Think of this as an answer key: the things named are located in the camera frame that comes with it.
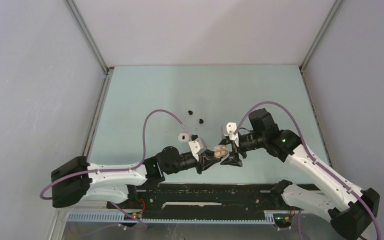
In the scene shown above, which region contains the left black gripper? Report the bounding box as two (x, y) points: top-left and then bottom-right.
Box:
(165, 149), (221, 175)

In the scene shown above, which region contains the beige earbud charging case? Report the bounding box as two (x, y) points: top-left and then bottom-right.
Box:
(213, 144), (229, 159)

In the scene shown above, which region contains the white earbud charging case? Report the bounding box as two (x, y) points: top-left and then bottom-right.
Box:
(178, 133), (191, 142)

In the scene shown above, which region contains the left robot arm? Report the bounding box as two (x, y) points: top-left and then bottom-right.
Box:
(51, 145), (228, 208)

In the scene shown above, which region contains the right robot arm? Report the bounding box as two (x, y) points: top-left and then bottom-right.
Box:
(222, 108), (380, 240)

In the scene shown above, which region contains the black earbud charging case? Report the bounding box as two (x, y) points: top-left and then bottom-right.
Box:
(191, 134), (198, 141)

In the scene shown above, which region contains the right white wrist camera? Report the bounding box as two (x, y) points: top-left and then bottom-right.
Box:
(221, 122), (238, 141)

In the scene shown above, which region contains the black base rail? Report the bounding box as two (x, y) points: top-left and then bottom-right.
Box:
(118, 183), (298, 221)

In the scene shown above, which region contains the aluminium frame post right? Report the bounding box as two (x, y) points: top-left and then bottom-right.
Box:
(299, 0), (345, 73)

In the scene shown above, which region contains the aluminium frame post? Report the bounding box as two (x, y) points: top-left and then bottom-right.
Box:
(299, 0), (345, 73)
(63, 0), (110, 74)

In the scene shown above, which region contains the aluminium frame post left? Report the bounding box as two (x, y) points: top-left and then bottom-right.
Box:
(63, 0), (110, 74)

